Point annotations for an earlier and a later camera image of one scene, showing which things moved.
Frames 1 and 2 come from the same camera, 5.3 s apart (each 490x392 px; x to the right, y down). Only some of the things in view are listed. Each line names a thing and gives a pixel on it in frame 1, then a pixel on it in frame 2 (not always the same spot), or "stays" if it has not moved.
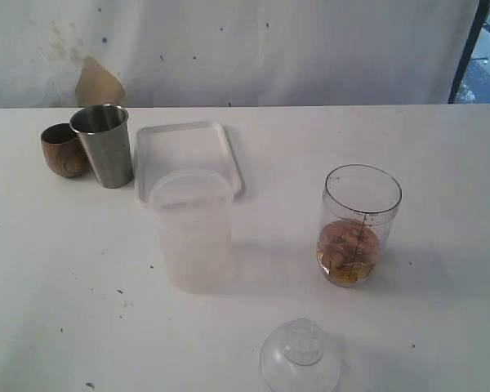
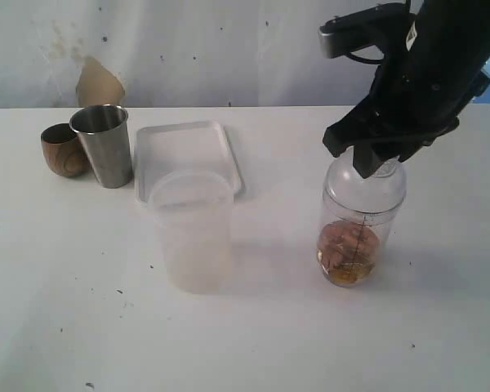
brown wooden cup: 64,151 stays
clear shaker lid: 300,355 → 377,197
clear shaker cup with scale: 360,205 stays
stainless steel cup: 104,130 stays
